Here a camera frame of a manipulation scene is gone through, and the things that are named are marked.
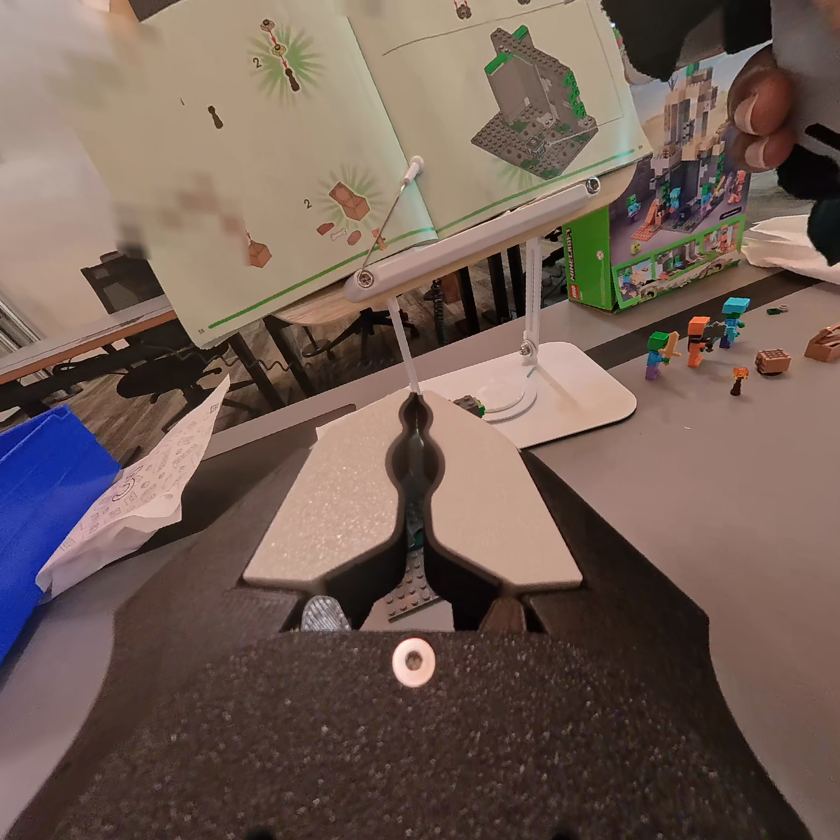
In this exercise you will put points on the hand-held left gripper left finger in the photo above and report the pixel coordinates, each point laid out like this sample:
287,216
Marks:
328,512

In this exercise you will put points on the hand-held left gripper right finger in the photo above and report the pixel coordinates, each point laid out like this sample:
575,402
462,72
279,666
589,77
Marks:
499,518

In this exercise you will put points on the grey toy brick building model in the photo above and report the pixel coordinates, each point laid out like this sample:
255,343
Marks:
410,594

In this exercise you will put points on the person's right hand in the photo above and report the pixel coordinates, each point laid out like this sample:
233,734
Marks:
761,111

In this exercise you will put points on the white printed paper bag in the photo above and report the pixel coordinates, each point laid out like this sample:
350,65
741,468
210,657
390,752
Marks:
787,249
131,499

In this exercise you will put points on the black office chair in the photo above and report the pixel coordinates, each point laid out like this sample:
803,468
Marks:
118,282
157,380

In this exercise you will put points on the green headed toy minifigure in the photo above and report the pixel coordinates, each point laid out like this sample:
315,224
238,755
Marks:
656,358

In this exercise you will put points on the green toy brick set box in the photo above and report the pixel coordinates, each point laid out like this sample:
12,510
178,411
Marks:
656,262

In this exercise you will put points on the orange toy minifigure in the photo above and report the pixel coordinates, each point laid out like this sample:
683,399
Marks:
699,341

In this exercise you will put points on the cyan headed toy minifigure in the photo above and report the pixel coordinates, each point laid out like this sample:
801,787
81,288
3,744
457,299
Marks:
733,321

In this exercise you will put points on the toy torch piece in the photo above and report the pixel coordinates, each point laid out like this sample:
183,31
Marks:
738,384

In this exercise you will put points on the white book stand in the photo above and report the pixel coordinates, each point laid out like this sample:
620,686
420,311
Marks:
472,244

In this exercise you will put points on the brown toy chest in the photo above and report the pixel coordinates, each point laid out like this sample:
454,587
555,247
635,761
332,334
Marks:
825,344

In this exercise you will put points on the blue plastic bin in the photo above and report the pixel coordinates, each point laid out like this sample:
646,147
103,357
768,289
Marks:
46,512

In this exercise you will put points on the brown toy block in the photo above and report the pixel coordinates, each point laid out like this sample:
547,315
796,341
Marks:
773,362

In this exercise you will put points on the wooden office table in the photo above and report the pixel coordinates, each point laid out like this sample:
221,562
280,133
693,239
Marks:
79,338

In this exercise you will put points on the pale green instruction booklet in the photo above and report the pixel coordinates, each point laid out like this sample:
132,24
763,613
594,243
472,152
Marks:
420,98

